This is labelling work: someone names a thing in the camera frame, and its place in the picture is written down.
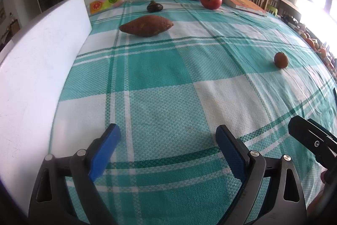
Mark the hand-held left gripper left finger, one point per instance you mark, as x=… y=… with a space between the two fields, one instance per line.
x=102 y=156

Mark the reddish sweet potato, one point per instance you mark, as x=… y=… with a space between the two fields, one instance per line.
x=146 y=26

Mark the teal checked tablecloth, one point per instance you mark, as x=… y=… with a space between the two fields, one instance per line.
x=171 y=98

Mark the white storage box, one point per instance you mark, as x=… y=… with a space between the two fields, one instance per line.
x=34 y=69

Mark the orange book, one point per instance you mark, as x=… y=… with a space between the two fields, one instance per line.
x=244 y=5

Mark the red apple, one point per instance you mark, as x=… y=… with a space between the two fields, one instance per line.
x=210 y=0

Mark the fruit print pouch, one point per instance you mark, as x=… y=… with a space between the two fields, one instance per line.
x=105 y=3

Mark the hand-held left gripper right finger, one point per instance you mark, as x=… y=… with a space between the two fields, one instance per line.
x=231 y=153

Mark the green chair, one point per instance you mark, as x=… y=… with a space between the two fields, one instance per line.
x=273 y=11

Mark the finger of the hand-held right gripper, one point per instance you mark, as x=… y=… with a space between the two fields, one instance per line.
x=310 y=135
x=335 y=95

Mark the small brownish orange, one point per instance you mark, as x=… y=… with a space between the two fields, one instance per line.
x=281 y=59

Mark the small dark pointed fruit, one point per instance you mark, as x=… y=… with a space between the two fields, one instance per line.
x=154 y=6

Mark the pile of oranges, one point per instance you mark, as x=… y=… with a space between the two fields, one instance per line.
x=312 y=43

